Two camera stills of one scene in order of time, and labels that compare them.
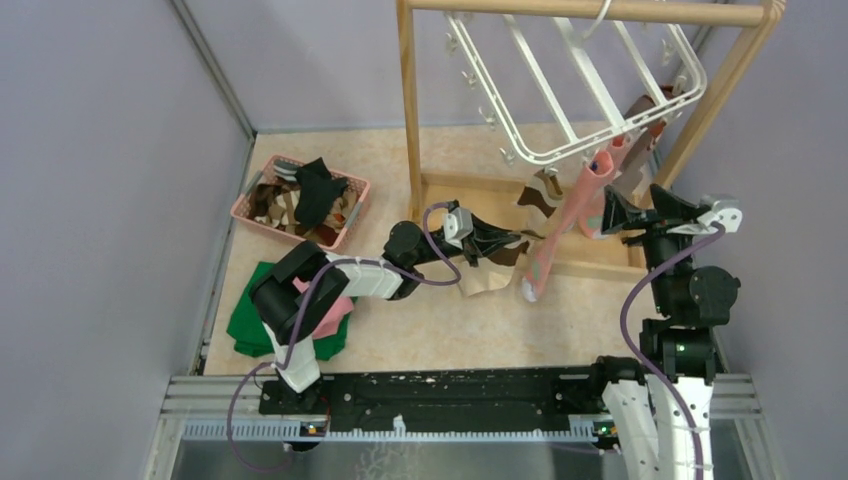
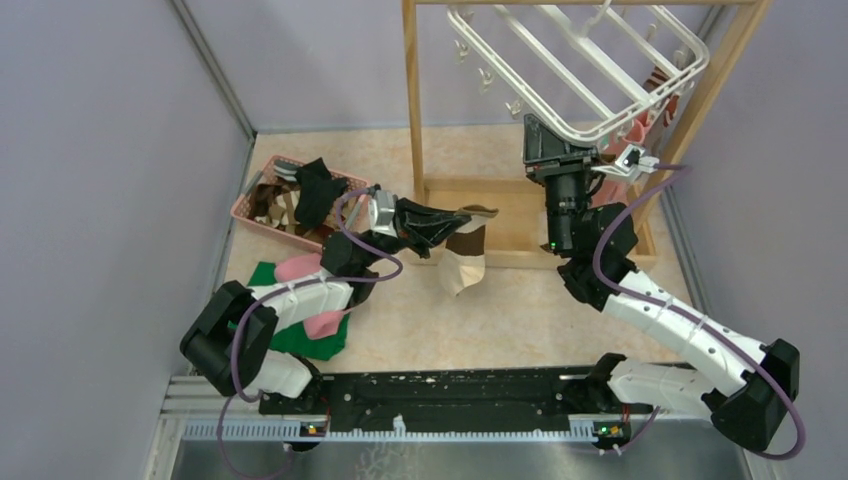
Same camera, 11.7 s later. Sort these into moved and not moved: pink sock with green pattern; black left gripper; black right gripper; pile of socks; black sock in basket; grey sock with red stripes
Moved: pink sock with green pattern; black right gripper; grey sock with red stripes; black left gripper
Not moved: black sock in basket; pile of socks
